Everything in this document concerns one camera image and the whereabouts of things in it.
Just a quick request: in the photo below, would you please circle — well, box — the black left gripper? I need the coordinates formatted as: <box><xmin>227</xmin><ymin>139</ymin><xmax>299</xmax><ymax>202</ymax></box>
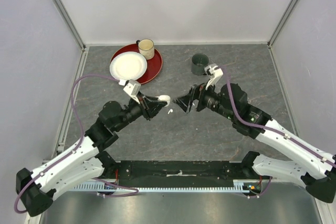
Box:
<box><xmin>114</xmin><ymin>91</ymin><xmax>167</xmax><ymax>132</ymax></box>

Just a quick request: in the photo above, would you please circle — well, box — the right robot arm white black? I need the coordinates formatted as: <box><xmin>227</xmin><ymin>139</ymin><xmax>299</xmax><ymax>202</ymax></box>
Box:
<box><xmin>174</xmin><ymin>83</ymin><xmax>335</xmax><ymax>203</ymax></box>

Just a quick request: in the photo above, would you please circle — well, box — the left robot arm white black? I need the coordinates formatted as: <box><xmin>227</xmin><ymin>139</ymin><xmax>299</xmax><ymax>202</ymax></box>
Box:
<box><xmin>14</xmin><ymin>92</ymin><xmax>171</xmax><ymax>217</ymax></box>

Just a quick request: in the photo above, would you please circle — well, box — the dark green mug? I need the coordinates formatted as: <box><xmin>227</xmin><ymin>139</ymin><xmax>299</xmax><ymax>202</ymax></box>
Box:
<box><xmin>191</xmin><ymin>54</ymin><xmax>209</xmax><ymax>76</ymax></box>

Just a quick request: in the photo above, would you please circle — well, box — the white paper plate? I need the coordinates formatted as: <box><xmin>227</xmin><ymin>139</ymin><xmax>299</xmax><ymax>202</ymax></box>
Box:
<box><xmin>109</xmin><ymin>51</ymin><xmax>147</xmax><ymax>80</ymax></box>

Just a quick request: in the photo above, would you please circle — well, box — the cream ceramic mug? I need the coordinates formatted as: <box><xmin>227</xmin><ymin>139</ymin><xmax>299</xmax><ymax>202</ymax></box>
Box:
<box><xmin>136</xmin><ymin>39</ymin><xmax>155</xmax><ymax>60</ymax></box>

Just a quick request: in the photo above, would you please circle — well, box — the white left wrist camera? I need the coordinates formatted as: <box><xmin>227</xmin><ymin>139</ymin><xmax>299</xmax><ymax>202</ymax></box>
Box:
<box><xmin>118</xmin><ymin>79</ymin><xmax>141</xmax><ymax>104</ymax></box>

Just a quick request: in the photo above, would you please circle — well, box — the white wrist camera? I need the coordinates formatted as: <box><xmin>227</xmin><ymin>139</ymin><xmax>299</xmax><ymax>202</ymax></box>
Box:
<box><xmin>118</xmin><ymin>79</ymin><xmax>141</xmax><ymax>104</ymax></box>
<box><xmin>204</xmin><ymin>63</ymin><xmax>223</xmax><ymax>90</ymax></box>

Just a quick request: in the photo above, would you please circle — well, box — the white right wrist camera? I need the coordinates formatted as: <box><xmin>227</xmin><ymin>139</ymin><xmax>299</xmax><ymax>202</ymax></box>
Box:
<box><xmin>204</xmin><ymin>63</ymin><xmax>223</xmax><ymax>90</ymax></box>

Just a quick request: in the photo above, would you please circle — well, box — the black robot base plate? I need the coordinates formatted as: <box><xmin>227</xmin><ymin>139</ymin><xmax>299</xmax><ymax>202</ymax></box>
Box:
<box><xmin>99</xmin><ymin>150</ymin><xmax>274</xmax><ymax>190</ymax></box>

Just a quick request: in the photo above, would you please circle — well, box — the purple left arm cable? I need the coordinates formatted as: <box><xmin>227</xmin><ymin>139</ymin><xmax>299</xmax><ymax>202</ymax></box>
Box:
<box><xmin>13</xmin><ymin>74</ymin><xmax>121</xmax><ymax>214</ymax></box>

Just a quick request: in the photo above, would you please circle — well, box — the slotted grey cable duct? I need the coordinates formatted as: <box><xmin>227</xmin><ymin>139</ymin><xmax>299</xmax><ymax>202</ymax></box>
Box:
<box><xmin>70</xmin><ymin>180</ymin><xmax>261</xmax><ymax>194</ymax></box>

